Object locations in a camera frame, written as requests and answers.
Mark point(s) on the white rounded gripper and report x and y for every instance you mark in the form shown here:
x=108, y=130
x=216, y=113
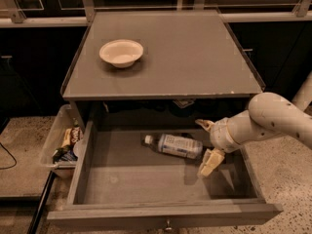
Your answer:
x=219, y=135

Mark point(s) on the blue plastic water bottle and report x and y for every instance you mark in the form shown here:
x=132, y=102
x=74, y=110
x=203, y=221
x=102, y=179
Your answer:
x=179, y=146

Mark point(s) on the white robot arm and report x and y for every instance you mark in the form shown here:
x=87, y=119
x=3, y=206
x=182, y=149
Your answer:
x=268, y=115

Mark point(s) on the grey cabinet with counter top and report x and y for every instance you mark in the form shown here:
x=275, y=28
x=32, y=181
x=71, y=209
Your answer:
x=185, y=55

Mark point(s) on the open grey top drawer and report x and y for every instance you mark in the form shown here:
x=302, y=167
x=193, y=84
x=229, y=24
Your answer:
x=120, y=184

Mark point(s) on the white paper bowl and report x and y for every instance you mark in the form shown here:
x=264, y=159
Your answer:
x=121, y=53

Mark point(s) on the snack bag in bin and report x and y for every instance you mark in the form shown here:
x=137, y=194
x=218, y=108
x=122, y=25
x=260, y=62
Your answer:
x=71, y=136

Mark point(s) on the dark snack packet in bin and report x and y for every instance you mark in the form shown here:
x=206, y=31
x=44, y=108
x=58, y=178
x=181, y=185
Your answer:
x=64, y=154

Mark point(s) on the clear plastic storage bin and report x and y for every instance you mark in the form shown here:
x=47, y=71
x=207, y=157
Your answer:
x=65, y=119

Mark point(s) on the metal railing frame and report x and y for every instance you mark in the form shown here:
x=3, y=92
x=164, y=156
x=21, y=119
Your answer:
x=31, y=13

